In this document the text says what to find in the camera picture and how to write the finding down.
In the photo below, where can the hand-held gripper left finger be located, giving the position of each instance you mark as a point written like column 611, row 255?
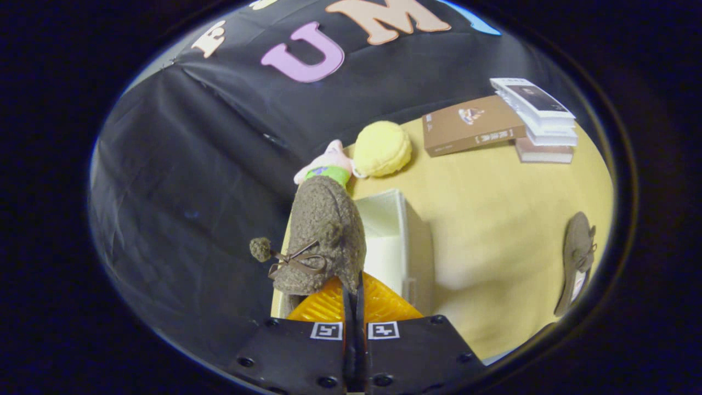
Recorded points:
column 347, row 351

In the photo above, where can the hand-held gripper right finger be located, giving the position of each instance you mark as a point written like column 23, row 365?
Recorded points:
column 362, row 351

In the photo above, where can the beige fabric storage box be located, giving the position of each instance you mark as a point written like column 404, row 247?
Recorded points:
column 389, row 241

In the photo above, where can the brown fuzzy shoe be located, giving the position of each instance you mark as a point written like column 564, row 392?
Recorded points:
column 323, row 225
column 576, row 247

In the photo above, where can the pink star plush toy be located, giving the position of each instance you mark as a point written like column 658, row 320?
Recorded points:
column 329, row 162

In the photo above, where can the yellow round plush toy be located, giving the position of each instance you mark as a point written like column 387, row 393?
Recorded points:
column 382, row 148

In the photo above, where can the black backdrop cloth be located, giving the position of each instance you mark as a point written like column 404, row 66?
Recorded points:
column 192, row 192

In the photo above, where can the pinkish brown book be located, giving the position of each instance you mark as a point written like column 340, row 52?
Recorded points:
column 543, row 153

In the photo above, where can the plain white book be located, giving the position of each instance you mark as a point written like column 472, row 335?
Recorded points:
column 554, row 134

